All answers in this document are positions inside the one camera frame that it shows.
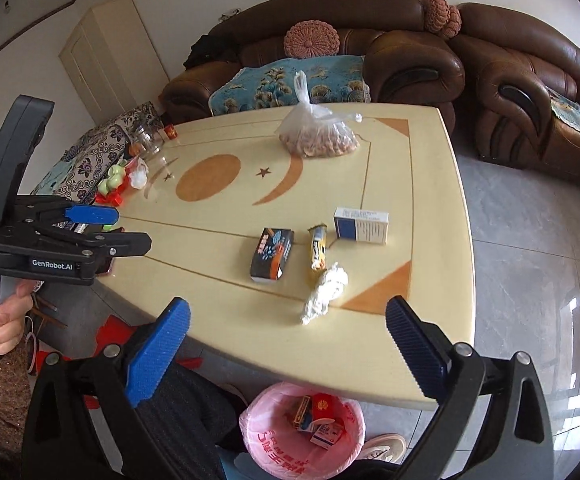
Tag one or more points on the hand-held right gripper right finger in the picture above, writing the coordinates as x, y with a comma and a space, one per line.
415, 350

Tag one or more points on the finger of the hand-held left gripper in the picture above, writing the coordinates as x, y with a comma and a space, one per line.
92, 215
125, 245

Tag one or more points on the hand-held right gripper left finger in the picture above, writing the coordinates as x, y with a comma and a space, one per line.
157, 355

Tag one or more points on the white tissue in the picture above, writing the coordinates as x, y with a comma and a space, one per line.
325, 290

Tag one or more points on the blue white cartoon carton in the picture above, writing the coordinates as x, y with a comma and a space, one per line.
327, 435

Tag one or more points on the brown yellow box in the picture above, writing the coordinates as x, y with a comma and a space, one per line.
301, 412

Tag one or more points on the white dark blue box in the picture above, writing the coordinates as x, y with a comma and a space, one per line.
361, 226

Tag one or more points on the yellow snack packet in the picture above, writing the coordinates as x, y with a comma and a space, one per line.
318, 249

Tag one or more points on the pink lined waste bin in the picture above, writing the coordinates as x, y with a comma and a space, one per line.
270, 445

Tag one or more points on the black orange small box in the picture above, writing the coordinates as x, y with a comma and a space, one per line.
271, 255

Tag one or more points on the person's left hand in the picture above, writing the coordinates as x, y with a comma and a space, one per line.
2, 322

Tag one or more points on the smartphone with pink case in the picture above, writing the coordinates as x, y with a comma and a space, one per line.
106, 266

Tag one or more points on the red plastic tray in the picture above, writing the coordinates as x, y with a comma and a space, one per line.
115, 197

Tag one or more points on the green ceramic teapot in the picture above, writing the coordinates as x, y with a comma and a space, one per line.
112, 180

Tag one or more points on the red plastic stool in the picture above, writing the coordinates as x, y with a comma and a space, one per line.
115, 340

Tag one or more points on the white crumpled plastic wrap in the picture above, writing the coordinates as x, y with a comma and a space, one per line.
138, 174

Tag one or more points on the black white floral blanket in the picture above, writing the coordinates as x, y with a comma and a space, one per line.
95, 152

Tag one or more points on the person's left leg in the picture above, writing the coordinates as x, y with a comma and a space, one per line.
190, 420

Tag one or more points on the orange fruit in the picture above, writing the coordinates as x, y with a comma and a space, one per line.
136, 149

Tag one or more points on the glass jar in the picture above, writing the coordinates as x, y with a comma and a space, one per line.
148, 139

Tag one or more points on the pink white shoe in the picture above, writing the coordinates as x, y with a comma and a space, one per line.
385, 446

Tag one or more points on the small red cup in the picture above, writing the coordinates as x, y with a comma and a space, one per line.
170, 132

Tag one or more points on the cream wardrobe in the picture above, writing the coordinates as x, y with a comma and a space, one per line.
115, 55

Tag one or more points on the black clothing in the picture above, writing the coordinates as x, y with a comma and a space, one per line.
210, 52

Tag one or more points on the plastic bag of peanuts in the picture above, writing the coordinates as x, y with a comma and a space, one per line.
320, 137

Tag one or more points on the blue floral seat cover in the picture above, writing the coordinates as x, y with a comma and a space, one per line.
280, 82

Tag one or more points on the small white object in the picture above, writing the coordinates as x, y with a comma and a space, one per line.
231, 12

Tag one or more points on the large pink crochet round cushion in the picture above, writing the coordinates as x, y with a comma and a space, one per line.
312, 39

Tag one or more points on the pale blue lace seat cover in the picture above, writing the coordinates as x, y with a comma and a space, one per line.
577, 117

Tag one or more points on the brown leather armchair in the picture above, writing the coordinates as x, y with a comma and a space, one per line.
530, 85

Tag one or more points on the brown leather sofa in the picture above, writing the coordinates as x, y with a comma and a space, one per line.
400, 60

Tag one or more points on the wooden chair frame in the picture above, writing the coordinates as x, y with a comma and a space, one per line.
47, 312

